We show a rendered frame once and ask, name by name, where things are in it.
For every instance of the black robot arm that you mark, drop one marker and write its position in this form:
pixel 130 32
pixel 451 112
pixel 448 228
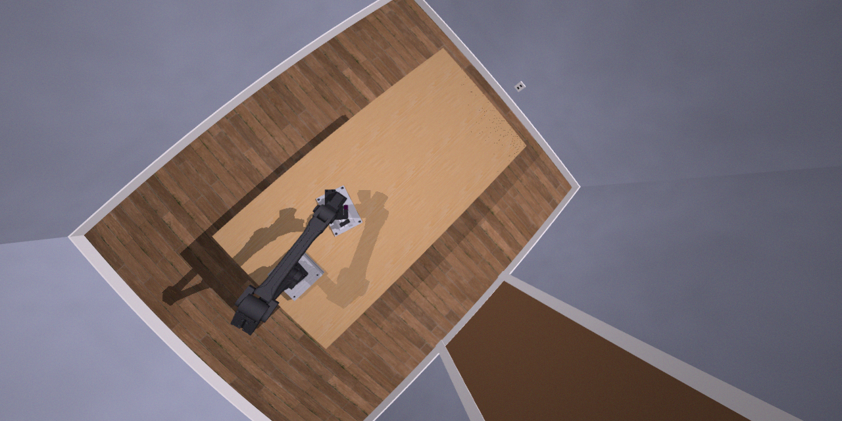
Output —
pixel 251 311

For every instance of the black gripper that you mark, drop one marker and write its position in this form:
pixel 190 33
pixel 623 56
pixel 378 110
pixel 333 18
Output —
pixel 343 213

